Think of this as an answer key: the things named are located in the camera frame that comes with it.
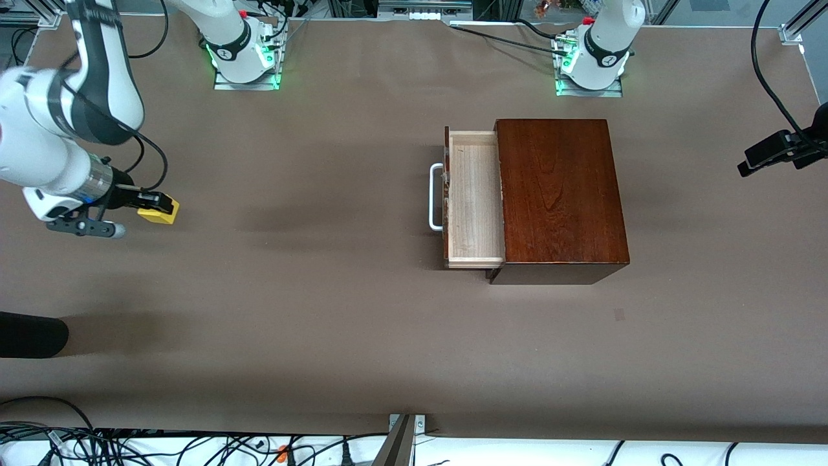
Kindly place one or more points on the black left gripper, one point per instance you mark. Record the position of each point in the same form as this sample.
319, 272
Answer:
807, 140

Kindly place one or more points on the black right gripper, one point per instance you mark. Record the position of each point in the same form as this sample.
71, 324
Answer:
121, 196

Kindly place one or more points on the yellow cube block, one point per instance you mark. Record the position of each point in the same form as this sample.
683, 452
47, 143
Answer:
158, 219

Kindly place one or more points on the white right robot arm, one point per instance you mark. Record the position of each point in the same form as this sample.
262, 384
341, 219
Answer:
39, 155

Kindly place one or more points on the black ribbed cylinder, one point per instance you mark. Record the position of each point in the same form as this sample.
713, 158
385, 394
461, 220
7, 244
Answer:
32, 335

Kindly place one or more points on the dark brown wooden cabinet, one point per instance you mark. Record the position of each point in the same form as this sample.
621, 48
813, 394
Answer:
563, 200

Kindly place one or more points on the orange plug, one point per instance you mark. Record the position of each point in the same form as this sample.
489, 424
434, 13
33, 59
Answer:
283, 454

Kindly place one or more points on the black power plug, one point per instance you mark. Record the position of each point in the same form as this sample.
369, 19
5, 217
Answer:
346, 456

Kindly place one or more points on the white power strip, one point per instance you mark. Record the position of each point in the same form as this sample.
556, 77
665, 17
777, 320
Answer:
424, 13

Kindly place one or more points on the aluminium frame profile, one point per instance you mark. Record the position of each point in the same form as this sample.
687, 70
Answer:
48, 18

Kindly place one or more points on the aluminium profile post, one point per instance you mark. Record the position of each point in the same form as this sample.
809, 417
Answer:
398, 446

